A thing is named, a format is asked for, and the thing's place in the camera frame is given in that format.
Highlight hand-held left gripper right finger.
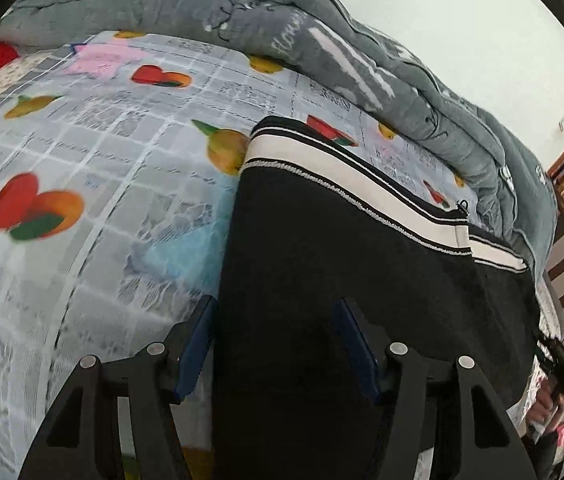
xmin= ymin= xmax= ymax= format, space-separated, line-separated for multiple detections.
xmin=332 ymin=297 xmax=525 ymax=480

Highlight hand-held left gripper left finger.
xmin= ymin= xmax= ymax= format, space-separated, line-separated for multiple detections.
xmin=19 ymin=295 xmax=217 ymax=480

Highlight person's right hand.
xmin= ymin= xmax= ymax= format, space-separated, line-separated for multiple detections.
xmin=532 ymin=385 xmax=564 ymax=426

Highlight fruit-print plastic cover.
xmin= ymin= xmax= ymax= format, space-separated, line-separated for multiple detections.
xmin=0 ymin=30 xmax=480 ymax=480

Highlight grey flower-print quilt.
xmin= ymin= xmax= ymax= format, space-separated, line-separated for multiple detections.
xmin=0 ymin=0 xmax=560 ymax=273

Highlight black pants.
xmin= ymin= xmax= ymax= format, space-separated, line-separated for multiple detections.
xmin=210 ymin=116 xmax=542 ymax=480

